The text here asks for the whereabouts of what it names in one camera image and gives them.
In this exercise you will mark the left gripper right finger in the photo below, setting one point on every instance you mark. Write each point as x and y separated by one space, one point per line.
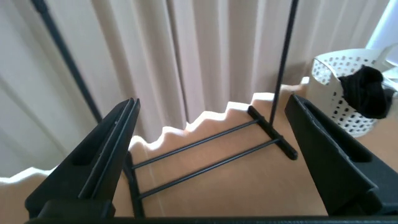
335 161

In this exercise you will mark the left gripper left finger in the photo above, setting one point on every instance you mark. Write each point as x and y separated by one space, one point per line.
93 161

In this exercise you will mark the black shorts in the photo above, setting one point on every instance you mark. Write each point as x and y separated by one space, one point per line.
363 90

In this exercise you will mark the black clothes rack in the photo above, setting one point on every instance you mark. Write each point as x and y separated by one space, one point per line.
273 132

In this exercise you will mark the white laundry basket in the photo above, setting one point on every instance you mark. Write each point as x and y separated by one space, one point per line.
329 90

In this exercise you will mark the beige curtain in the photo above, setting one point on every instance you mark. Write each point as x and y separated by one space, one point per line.
186 46

